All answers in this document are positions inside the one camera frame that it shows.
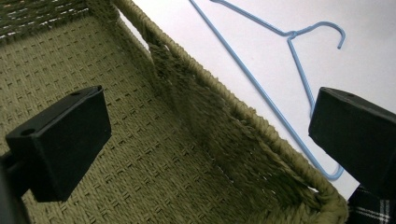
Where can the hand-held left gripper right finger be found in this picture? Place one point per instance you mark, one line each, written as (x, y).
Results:
(355, 140)

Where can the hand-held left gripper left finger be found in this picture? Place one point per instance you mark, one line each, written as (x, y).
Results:
(59, 149)

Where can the green woven basket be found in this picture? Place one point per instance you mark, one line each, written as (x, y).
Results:
(130, 133)

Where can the dark plaid cloth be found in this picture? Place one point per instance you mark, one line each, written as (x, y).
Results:
(370, 208)

